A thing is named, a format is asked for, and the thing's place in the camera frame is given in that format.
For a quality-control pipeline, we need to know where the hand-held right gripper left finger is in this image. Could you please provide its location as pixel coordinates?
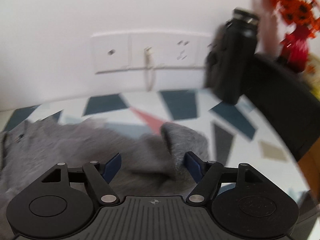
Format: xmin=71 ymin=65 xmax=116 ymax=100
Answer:
xmin=41 ymin=152 xmax=122 ymax=204

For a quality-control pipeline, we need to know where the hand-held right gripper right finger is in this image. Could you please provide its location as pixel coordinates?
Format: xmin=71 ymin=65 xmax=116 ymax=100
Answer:
xmin=184 ymin=151 xmax=265 ymax=204

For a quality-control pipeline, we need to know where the grey knit sweater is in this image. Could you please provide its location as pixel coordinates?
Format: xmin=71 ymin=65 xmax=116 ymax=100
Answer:
xmin=0 ymin=117 xmax=210 ymax=198

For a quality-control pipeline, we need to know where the geometric patterned bed sheet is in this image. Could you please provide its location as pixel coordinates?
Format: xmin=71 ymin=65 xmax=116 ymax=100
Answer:
xmin=0 ymin=89 xmax=310 ymax=230

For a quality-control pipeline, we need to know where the black pouch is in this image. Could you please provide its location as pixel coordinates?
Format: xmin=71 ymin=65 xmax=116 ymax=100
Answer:
xmin=205 ymin=22 xmax=240 ymax=98

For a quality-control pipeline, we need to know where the black nightstand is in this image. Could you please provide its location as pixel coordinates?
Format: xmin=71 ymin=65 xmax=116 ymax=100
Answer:
xmin=241 ymin=52 xmax=320 ymax=163

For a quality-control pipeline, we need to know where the small yellow object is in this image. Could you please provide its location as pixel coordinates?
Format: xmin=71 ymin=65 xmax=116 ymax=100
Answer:
xmin=306 ymin=54 xmax=320 ymax=93

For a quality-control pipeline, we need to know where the red vase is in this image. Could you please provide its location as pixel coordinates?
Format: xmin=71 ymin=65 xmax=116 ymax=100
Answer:
xmin=280 ymin=27 xmax=310 ymax=72

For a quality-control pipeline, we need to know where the white plugged cable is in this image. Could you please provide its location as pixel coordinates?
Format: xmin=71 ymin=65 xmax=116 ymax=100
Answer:
xmin=143 ymin=46 xmax=165 ymax=91

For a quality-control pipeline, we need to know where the white wall socket panel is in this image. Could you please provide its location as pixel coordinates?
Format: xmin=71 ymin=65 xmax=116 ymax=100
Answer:
xmin=90 ymin=31 xmax=220 ymax=75

